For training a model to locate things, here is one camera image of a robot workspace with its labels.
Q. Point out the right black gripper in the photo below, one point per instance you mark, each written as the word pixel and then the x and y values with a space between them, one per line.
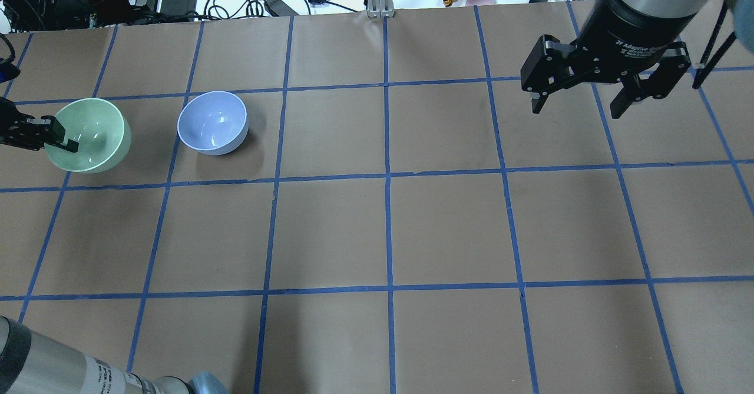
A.
pixel 628 31

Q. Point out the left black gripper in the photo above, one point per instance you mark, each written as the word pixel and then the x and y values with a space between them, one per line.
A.
pixel 16 130

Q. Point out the green bowl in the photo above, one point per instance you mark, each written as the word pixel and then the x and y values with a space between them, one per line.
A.
pixel 102 133

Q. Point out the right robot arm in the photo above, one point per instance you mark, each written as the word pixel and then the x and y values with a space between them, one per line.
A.
pixel 742 25

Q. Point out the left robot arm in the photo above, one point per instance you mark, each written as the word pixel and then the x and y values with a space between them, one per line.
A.
pixel 34 363

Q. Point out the blue bowl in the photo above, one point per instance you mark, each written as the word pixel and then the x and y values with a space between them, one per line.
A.
pixel 213 123

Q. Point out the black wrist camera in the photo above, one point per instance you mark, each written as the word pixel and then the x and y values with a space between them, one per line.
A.
pixel 8 71

